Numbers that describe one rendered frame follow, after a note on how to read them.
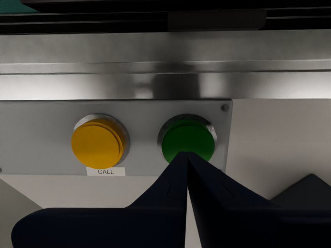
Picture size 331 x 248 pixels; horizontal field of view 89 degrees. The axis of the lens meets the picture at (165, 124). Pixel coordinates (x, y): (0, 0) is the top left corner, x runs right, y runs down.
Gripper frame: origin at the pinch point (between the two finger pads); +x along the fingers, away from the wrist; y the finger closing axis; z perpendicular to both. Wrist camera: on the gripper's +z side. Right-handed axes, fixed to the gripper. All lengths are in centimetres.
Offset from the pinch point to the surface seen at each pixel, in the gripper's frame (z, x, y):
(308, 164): -8.7, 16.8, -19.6
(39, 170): -3.4, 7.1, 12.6
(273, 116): -1.3, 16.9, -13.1
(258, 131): -3.4, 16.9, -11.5
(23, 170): -3.3, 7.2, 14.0
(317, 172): -10.2, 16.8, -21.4
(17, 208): -105, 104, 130
